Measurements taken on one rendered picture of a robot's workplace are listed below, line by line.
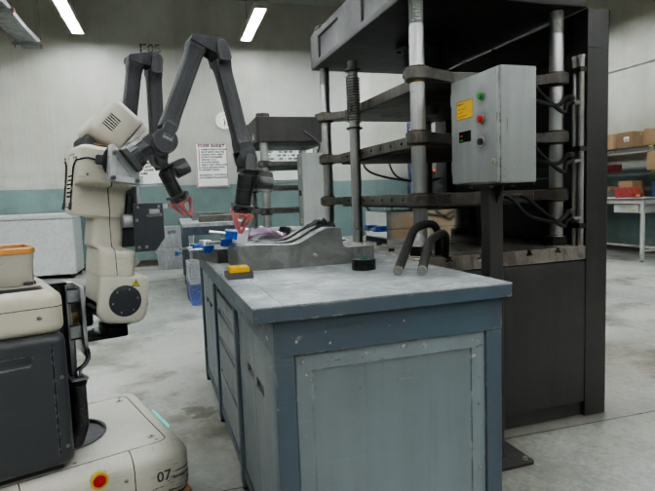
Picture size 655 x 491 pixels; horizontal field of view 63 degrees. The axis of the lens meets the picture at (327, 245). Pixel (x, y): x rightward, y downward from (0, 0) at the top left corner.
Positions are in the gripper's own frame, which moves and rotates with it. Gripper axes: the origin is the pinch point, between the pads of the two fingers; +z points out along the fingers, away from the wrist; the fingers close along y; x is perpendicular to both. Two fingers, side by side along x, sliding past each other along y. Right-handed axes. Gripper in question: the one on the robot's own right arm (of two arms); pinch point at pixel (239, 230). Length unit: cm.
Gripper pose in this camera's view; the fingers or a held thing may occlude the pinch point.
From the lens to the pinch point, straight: 192.0
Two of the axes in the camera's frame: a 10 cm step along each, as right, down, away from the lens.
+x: -9.4, -0.9, -3.3
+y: -3.1, -2.1, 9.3
